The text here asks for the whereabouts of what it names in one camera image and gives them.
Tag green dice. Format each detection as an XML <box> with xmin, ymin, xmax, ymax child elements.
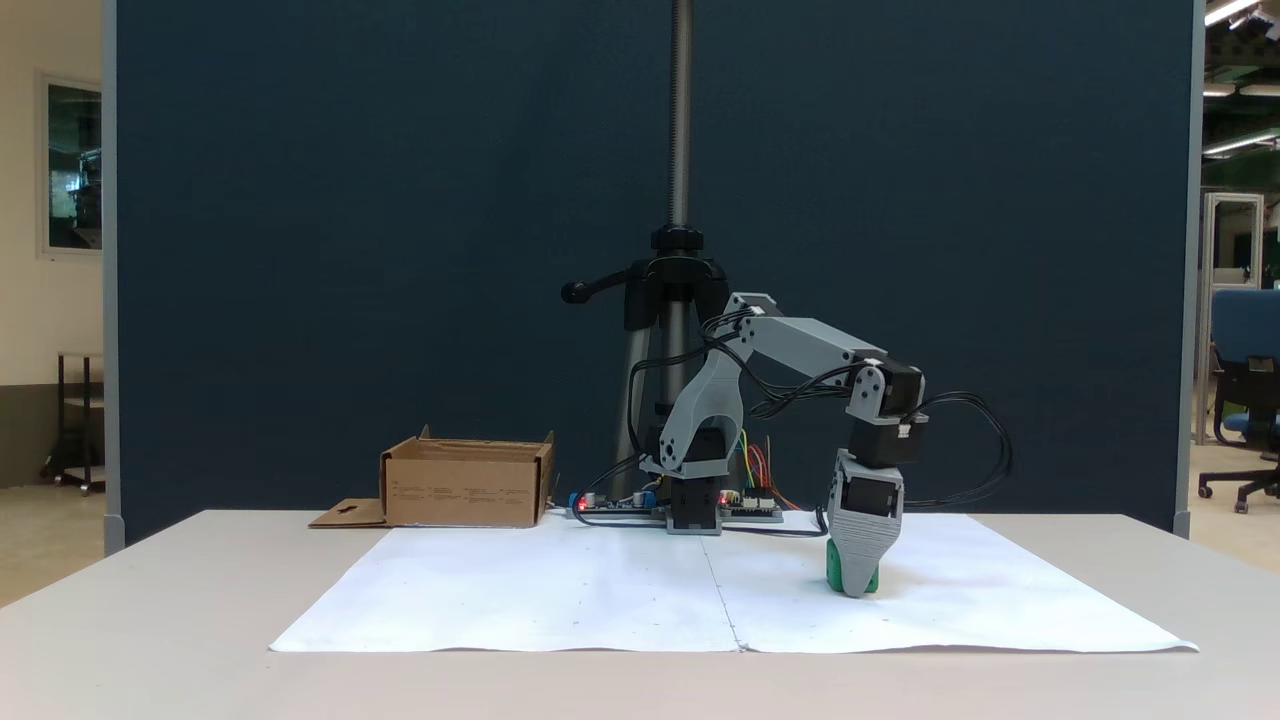
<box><xmin>826</xmin><ymin>538</ymin><xmax>881</xmax><ymax>594</ymax></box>

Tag dark blue partition panel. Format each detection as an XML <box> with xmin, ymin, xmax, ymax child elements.
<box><xmin>103</xmin><ymin>0</ymin><xmax>1204</xmax><ymax>556</ymax></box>

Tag brown cardboard box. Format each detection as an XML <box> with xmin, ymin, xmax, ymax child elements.
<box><xmin>309</xmin><ymin>426</ymin><xmax>556</xmax><ymax>529</ymax></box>

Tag black shelf cart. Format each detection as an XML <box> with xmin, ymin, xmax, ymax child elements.
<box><xmin>40</xmin><ymin>350</ymin><xmax>106</xmax><ymax>496</ymax></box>

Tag framed wall window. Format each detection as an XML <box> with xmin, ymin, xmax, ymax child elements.
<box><xmin>38</xmin><ymin>72</ymin><xmax>104</xmax><ymax>256</ymax></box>

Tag blue office chair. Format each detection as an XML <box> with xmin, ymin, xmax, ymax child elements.
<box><xmin>1197</xmin><ymin>288</ymin><xmax>1280</xmax><ymax>515</ymax></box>

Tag blue circuit board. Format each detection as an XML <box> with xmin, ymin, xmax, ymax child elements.
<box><xmin>565</xmin><ymin>490</ymin><xmax>669</xmax><ymax>519</ymax></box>

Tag black camera tripod stand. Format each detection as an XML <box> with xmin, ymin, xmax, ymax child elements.
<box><xmin>560</xmin><ymin>0</ymin><xmax>736</xmax><ymax>501</ymax></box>

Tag orange jumper wire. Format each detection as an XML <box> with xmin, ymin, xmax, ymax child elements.
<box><xmin>755</xmin><ymin>436</ymin><xmax>801</xmax><ymax>511</ymax></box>

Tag white paper sheet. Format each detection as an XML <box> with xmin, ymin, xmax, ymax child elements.
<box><xmin>700</xmin><ymin>512</ymin><xmax>1199</xmax><ymax>654</ymax></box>
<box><xmin>270</xmin><ymin>515</ymin><xmax>743</xmax><ymax>654</ymax></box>

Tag black servo cable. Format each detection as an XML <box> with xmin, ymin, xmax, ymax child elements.
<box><xmin>905</xmin><ymin>392</ymin><xmax>1014</xmax><ymax>508</ymax></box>
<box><xmin>573</xmin><ymin>455</ymin><xmax>661</xmax><ymax>527</ymax></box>
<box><xmin>720</xmin><ymin>508</ymin><xmax>829</xmax><ymax>539</ymax></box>
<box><xmin>700</xmin><ymin>310</ymin><xmax>871</xmax><ymax>419</ymax></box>
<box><xmin>624</xmin><ymin>345</ymin><xmax>723</xmax><ymax>461</ymax></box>

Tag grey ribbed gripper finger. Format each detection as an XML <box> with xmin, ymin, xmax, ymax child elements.
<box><xmin>830</xmin><ymin>512</ymin><xmax>904</xmax><ymax>598</ymax></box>

